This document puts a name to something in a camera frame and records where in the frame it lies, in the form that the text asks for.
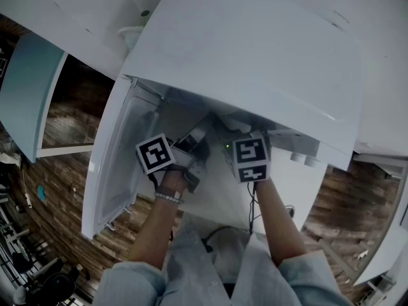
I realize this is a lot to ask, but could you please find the white side cabinet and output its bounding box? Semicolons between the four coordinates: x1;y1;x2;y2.
352;140;408;287

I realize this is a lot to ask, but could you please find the light blue shirt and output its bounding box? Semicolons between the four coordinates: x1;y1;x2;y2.
98;214;355;306

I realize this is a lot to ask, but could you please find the person's left forearm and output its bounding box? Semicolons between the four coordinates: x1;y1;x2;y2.
127;168;189;271

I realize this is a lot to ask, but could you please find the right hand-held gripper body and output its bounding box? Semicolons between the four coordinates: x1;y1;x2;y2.
219;129;272;184

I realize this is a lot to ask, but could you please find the black metal rack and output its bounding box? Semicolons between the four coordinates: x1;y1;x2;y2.
0;215;52;286

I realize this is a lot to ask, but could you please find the person's right forearm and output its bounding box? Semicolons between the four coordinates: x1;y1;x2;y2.
254;179;309;267

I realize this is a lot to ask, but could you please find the white microwave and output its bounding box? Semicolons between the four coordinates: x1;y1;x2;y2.
81;0;367;240

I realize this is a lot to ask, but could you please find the teal cabinet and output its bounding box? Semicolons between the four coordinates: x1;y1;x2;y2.
0;31;69;164

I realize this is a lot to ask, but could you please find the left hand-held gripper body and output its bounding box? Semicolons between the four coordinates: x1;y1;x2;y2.
135;119;212;194

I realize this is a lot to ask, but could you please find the white beaded bracelet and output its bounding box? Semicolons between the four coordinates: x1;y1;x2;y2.
154;191;186;205

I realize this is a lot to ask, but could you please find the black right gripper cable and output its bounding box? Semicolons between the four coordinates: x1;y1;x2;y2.
246;182;263;235

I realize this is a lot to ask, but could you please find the black round stool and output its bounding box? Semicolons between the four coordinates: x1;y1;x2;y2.
43;272;77;301

